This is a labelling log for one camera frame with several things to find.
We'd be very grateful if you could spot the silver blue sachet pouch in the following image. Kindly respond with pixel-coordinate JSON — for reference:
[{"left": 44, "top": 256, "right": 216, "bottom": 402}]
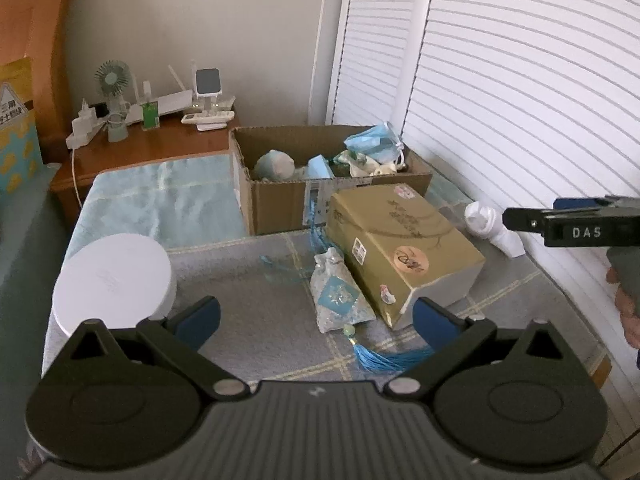
[{"left": 259, "top": 199, "right": 436, "bottom": 376}]

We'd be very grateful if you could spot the round teal plush ball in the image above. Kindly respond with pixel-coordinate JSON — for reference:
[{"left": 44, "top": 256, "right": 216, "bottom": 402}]
[{"left": 253, "top": 150, "right": 296, "bottom": 182}]

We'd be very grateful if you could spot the blue face mask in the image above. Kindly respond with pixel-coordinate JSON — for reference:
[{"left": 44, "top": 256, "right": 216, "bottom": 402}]
[
  {"left": 305, "top": 155, "right": 334, "bottom": 180},
  {"left": 344, "top": 122, "right": 404, "bottom": 165}
]

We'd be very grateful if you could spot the white sachet with tassel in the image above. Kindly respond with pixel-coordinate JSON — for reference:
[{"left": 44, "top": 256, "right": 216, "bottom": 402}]
[{"left": 333, "top": 150, "right": 406, "bottom": 178}]

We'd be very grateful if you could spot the person's right hand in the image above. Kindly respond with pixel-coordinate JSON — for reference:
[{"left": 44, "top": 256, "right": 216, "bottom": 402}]
[{"left": 606, "top": 247, "right": 640, "bottom": 350}]

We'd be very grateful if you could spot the jar with white lid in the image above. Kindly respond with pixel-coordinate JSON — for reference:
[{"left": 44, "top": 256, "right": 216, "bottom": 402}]
[{"left": 52, "top": 233, "right": 177, "bottom": 336}]

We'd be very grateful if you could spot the closed tan cardboard box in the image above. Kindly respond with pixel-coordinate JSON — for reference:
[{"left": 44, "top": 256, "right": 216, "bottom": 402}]
[{"left": 326, "top": 183, "right": 485, "bottom": 330}]

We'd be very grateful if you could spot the white handheld fan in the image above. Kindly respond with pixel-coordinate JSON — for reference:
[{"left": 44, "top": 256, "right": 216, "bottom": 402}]
[{"left": 464, "top": 202, "right": 525, "bottom": 259}]

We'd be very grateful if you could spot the light blue towel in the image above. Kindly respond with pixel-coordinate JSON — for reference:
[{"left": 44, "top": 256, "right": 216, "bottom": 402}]
[{"left": 65, "top": 154, "right": 247, "bottom": 258}]

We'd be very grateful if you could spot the wooden nightstand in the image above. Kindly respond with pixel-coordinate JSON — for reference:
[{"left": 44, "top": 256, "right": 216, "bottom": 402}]
[{"left": 50, "top": 114, "right": 229, "bottom": 229}]

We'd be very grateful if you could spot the open cardboard box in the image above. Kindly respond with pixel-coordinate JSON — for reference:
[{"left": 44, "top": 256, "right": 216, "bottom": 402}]
[{"left": 229, "top": 125, "right": 432, "bottom": 235}]

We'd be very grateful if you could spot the green small bottle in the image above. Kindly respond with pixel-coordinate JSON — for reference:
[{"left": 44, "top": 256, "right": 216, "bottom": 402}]
[{"left": 140, "top": 101, "right": 160, "bottom": 131}]

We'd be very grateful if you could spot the white remote control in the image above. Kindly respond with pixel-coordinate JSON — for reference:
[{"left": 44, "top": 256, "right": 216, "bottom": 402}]
[{"left": 181, "top": 110, "right": 235, "bottom": 132}]

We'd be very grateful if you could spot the yellow snack bag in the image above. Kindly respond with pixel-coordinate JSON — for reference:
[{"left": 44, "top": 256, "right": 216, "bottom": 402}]
[{"left": 0, "top": 58, "right": 43, "bottom": 195}]

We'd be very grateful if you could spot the white power strip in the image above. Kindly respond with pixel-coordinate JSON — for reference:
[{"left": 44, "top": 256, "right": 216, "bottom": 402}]
[{"left": 66, "top": 100, "right": 106, "bottom": 151}]

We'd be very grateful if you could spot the white wifi router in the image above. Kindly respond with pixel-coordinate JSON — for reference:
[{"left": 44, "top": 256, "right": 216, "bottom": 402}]
[{"left": 124, "top": 58, "right": 238, "bottom": 126}]

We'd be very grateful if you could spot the small screen on stand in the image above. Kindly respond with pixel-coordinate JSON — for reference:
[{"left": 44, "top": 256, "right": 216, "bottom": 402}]
[{"left": 194, "top": 68, "right": 222, "bottom": 110}]

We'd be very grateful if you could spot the green desk fan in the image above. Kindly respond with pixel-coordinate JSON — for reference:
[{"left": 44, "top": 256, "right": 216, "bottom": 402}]
[{"left": 94, "top": 60, "right": 130, "bottom": 143}]

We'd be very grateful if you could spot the wooden headboard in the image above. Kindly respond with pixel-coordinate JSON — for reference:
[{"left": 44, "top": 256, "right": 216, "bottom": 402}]
[{"left": 1, "top": 0, "right": 75, "bottom": 162}]

